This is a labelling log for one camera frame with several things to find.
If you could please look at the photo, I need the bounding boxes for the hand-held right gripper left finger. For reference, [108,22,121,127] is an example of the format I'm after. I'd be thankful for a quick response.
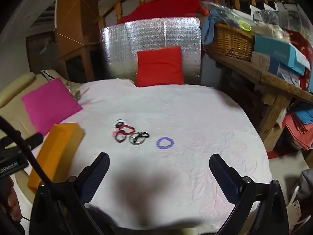
[29,152,110,235]

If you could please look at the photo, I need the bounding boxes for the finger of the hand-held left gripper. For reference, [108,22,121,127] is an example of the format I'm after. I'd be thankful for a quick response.
[24,132,44,148]

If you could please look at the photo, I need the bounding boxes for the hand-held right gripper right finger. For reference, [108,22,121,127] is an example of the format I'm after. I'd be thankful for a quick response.
[209,154,289,235]

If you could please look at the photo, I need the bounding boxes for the orange cardboard box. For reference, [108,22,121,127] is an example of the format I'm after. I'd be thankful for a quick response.
[27,123,85,193]

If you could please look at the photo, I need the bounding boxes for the black and silver hair tie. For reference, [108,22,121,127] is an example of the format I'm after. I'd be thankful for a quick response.
[129,132,150,146]

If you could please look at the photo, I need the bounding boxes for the dark red hair ties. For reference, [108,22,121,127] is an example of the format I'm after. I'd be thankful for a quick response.
[117,123,136,136]

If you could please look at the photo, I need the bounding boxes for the purple bead bracelet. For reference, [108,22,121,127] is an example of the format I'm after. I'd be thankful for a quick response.
[156,137,175,150]

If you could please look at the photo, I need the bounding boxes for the person's left hand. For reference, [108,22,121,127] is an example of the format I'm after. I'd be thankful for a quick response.
[0,176,23,222]

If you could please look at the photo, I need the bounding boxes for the pink cushion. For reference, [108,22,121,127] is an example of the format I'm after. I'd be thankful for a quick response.
[21,78,84,136]

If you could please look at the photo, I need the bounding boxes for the beige sofa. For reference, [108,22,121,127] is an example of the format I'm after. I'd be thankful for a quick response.
[0,70,82,202]

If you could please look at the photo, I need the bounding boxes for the white embossed table cloth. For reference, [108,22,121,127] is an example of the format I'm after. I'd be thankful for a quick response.
[46,78,273,229]

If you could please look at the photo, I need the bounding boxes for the patterned crumpled cloth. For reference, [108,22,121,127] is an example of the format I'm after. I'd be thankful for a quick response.
[66,83,83,101]

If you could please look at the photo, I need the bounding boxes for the stack of folded cloths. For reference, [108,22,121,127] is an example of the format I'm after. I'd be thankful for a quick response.
[281,102,313,151]

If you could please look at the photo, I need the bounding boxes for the wooden side table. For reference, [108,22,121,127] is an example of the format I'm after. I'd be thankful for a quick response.
[204,51,313,153]

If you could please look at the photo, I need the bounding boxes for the small blue cardboard box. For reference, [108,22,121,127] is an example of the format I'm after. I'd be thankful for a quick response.
[268,59,302,87]

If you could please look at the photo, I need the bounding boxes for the white patterned box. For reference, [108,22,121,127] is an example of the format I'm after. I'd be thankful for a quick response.
[251,51,271,66]

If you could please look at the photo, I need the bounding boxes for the red cushion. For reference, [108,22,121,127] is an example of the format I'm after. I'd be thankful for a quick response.
[135,46,185,88]

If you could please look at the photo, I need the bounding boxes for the wooden cabinet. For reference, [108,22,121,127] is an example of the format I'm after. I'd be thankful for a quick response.
[56,0,101,83]

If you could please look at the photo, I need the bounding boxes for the silver insulation sheet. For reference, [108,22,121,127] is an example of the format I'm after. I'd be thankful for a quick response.
[100,17,202,87]

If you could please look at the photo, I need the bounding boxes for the wicker basket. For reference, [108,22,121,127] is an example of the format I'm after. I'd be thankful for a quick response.
[208,23,255,62]

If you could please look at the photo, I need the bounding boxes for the long blue cardboard box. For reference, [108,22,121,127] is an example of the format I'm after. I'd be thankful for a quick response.
[254,34,311,75]

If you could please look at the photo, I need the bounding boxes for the blue cloth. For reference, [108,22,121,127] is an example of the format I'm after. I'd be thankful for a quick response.
[201,8,221,45]

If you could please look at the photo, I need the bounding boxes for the red printed bag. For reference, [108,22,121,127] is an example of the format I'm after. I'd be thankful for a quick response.
[283,29,313,91]

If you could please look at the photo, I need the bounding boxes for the clear plastic bag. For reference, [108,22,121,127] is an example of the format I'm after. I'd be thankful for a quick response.
[199,1,255,34]

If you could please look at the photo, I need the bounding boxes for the red cloth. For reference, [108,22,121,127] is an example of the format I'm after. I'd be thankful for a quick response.
[117,0,209,25]

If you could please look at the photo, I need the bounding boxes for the thick black cable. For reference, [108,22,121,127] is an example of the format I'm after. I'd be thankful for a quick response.
[0,116,55,187]

